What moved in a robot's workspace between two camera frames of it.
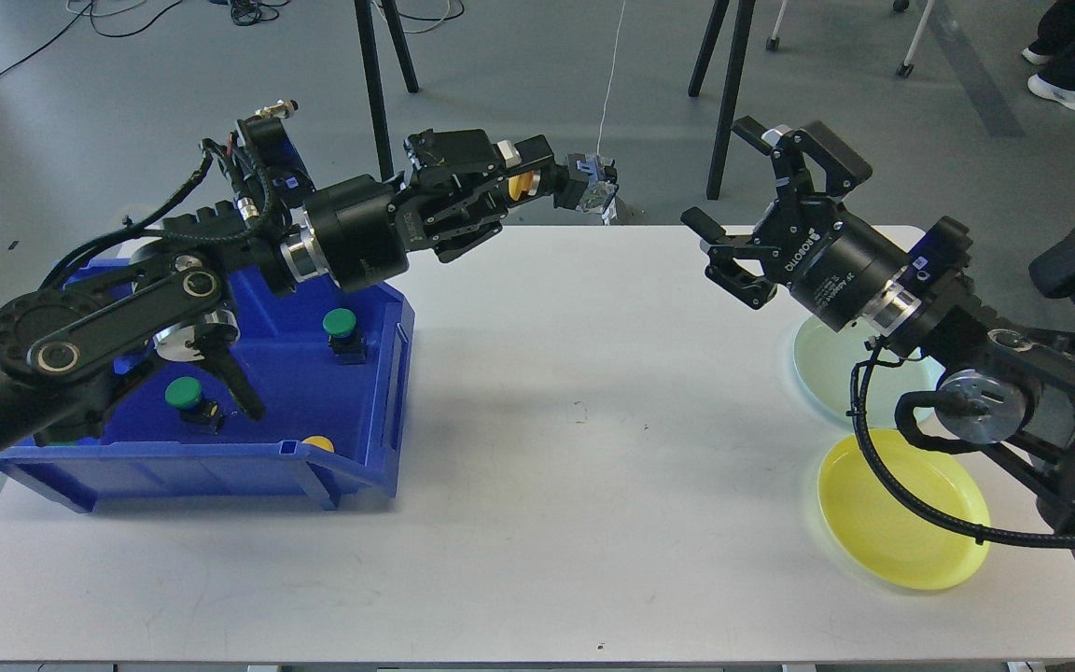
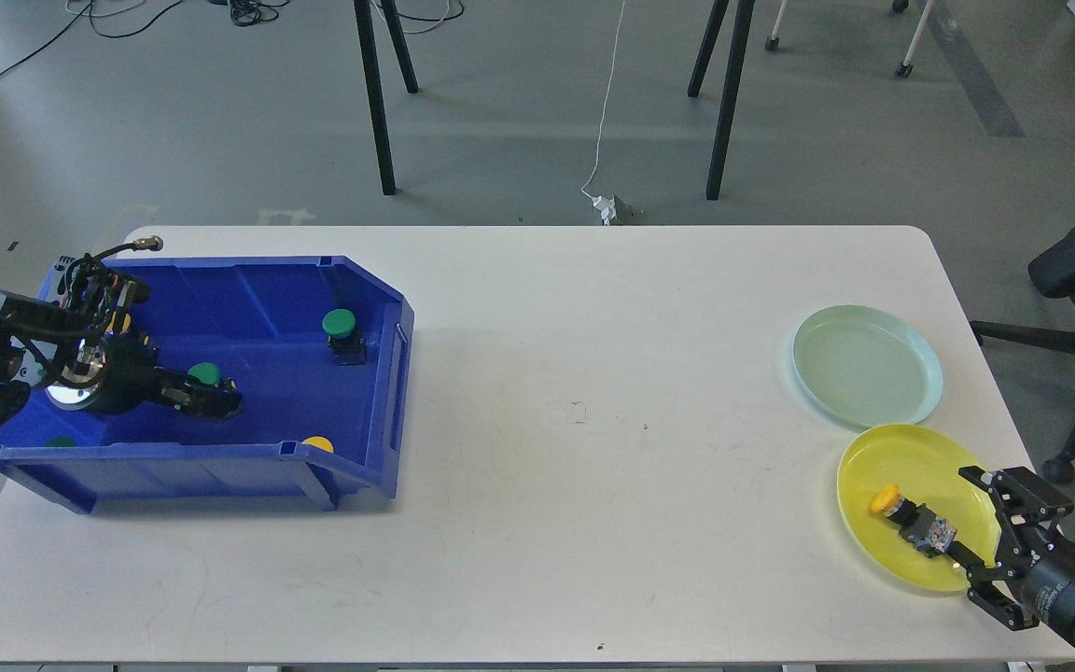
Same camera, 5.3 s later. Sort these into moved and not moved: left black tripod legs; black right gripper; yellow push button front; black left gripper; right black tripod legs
Moved: black left gripper; black right gripper
Not moved: yellow push button front; left black tripod legs; right black tripod legs
